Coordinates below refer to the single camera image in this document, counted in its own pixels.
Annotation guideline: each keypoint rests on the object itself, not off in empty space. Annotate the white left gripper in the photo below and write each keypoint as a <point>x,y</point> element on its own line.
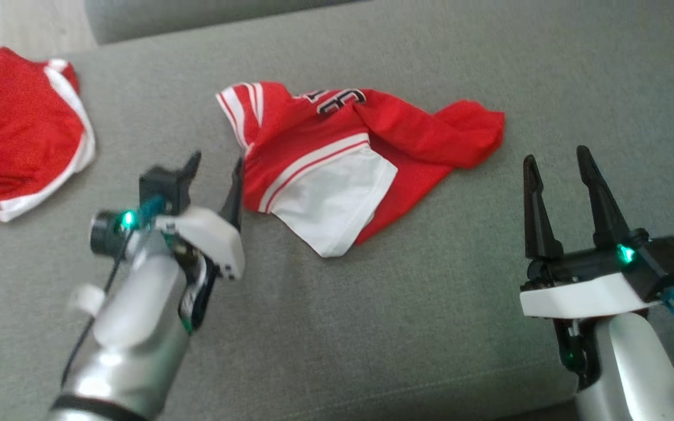
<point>214,240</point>

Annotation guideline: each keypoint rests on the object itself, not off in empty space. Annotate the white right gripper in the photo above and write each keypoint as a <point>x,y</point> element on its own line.
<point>583,295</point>

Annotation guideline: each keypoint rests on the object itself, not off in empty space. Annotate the red white sports jersey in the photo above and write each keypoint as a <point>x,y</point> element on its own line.
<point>407,134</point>

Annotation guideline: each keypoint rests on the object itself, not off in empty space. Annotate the red shorts white trim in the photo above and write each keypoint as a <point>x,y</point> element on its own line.
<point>15,128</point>

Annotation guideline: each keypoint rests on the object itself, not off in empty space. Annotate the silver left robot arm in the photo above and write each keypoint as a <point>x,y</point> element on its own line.
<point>138,327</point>

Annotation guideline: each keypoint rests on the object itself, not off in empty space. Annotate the grey sofa seat cushion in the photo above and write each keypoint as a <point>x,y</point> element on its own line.
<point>196,17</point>

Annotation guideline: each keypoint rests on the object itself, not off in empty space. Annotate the wide grey sofa chaise cushion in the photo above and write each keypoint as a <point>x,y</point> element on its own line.
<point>430,327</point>

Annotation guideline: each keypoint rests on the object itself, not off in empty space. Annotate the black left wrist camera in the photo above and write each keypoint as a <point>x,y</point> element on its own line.
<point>161,184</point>

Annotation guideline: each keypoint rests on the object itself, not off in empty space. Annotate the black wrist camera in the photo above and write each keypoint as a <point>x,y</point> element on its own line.
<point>161,184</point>
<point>667,263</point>

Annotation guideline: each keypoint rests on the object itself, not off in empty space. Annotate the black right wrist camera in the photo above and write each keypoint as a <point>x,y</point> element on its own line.
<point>667,263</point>

